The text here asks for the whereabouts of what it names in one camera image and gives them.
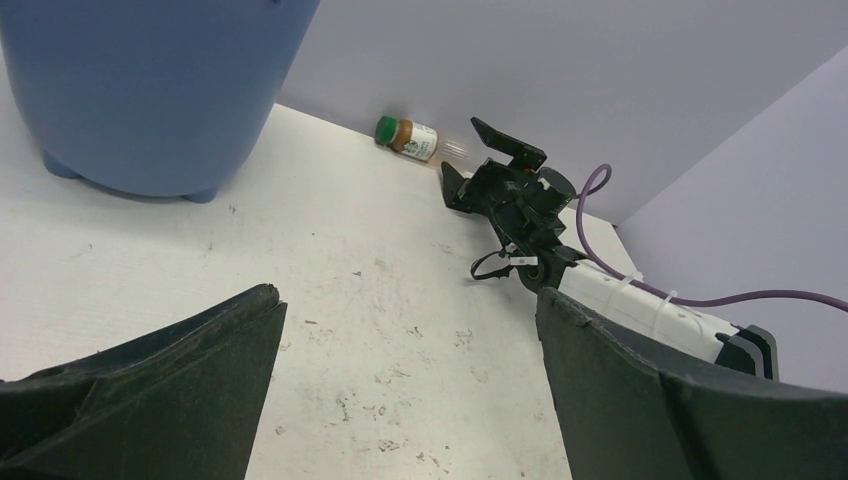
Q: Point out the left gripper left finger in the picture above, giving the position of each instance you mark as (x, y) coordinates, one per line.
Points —
(182, 402)

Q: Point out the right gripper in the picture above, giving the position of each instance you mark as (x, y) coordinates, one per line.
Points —
(523, 207)

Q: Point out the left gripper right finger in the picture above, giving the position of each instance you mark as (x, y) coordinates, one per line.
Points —
(630, 407)

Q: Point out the green cap brown bottle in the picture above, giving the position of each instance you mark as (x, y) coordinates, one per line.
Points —
(421, 143)

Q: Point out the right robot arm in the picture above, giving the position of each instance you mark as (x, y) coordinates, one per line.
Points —
(629, 291)

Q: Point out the blue plastic bin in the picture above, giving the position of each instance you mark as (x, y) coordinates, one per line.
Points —
(150, 98)

